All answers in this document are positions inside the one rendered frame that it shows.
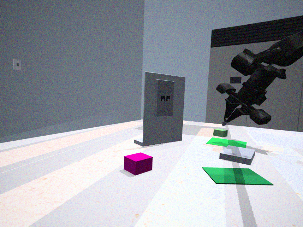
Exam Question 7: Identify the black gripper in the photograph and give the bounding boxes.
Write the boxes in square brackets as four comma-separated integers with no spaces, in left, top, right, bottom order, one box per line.
[216,80,271,125]

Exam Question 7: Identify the grey panel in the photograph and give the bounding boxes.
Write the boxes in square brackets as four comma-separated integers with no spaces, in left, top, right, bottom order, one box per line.
[134,72,185,146]

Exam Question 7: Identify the small green block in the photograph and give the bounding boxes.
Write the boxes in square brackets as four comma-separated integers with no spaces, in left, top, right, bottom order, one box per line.
[213,129,228,137]

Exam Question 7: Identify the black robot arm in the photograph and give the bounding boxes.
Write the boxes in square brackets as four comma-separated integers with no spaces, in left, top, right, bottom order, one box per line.
[231,31,303,89]

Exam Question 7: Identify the magenta block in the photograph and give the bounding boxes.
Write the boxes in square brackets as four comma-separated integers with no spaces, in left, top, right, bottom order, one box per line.
[124,152,153,175]

